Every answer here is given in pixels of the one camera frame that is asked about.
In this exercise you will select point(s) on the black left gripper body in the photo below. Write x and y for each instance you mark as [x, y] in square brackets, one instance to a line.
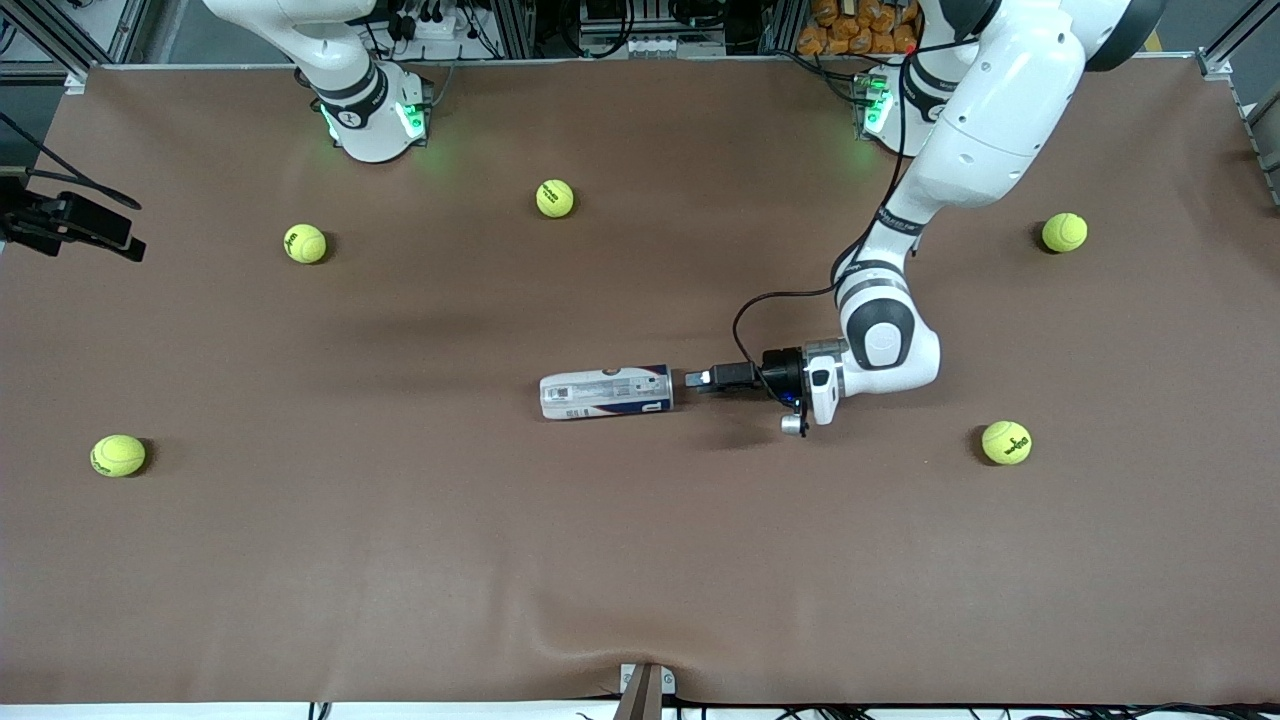
[779, 374]

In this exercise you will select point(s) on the clear Wilson tennis can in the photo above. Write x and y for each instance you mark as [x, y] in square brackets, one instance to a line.
[605, 392]

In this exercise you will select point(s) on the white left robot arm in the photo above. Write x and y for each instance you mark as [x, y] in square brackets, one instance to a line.
[1000, 120]

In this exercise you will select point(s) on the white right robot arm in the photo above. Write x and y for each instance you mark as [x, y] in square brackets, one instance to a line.
[365, 110]

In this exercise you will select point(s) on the yellow tennis ball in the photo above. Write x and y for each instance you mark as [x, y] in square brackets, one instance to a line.
[305, 243]
[118, 455]
[555, 198]
[1003, 440]
[1064, 232]

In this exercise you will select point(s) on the brown table mat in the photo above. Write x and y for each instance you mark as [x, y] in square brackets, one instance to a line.
[640, 560]

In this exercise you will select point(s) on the pile of orange objects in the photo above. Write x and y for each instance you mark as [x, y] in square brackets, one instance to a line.
[850, 28]

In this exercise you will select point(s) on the black electronics unit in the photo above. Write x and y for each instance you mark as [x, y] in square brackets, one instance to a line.
[650, 25]

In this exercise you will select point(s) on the white power strip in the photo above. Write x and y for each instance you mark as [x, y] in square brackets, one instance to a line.
[432, 24]

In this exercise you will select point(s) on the metal corner bracket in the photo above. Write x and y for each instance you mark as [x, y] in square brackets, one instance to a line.
[1215, 68]
[75, 80]

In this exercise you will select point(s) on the aluminium frame profile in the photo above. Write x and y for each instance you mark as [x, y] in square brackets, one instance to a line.
[1245, 25]
[50, 35]
[1265, 140]

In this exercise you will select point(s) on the grey metal edge bracket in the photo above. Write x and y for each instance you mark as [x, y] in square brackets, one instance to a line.
[648, 690]

